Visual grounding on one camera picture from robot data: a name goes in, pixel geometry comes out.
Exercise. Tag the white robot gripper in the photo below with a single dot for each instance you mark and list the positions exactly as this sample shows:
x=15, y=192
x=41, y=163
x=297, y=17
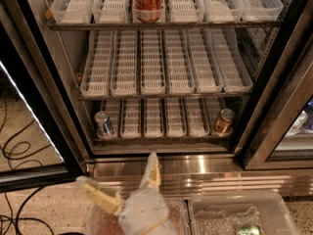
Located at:
x=145, y=209

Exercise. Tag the steel fridge base grille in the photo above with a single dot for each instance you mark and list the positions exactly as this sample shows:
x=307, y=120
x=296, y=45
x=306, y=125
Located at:
x=188, y=176

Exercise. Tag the blue silver can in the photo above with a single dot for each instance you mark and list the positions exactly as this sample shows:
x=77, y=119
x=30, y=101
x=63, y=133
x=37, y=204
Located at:
x=105, y=129

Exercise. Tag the open fridge glass door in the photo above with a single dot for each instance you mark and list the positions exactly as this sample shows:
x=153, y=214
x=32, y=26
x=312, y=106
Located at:
x=41, y=136

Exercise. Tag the orange soda can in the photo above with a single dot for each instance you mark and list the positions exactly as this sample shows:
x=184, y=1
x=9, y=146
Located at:
x=224, y=121

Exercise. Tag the green can in bin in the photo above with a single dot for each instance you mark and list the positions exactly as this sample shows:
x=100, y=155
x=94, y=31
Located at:
x=249, y=230

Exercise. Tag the right fridge glass door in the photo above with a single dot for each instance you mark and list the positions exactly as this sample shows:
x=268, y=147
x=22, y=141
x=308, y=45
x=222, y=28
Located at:
x=271, y=148

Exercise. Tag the red cola can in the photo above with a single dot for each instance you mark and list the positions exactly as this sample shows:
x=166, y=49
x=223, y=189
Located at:
x=148, y=11

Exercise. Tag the left clear plastic bin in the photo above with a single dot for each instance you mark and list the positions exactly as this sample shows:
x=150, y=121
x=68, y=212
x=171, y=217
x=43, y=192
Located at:
x=176, y=217

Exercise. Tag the clear plastic bin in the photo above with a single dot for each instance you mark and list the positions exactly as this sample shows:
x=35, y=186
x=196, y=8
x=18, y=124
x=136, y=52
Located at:
x=274, y=214
x=176, y=217

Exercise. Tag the bubble wrap in right bin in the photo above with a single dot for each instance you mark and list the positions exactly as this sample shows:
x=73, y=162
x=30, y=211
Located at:
x=224, y=222

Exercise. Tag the right clear plastic bin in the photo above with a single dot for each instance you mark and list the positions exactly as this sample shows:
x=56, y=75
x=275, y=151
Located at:
x=274, y=214

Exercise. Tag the bottom wire shelf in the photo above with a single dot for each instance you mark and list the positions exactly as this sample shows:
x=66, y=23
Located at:
x=160, y=140

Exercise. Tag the wire shelf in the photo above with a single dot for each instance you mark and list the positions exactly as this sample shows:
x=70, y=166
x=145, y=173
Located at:
x=116, y=26
x=160, y=140
x=140, y=96

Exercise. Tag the middle wire shelf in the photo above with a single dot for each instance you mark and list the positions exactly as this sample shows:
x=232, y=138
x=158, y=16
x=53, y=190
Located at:
x=140, y=96

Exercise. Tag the top wire shelf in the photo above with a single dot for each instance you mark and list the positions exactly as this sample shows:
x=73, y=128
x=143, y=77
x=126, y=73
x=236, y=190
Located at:
x=116, y=26

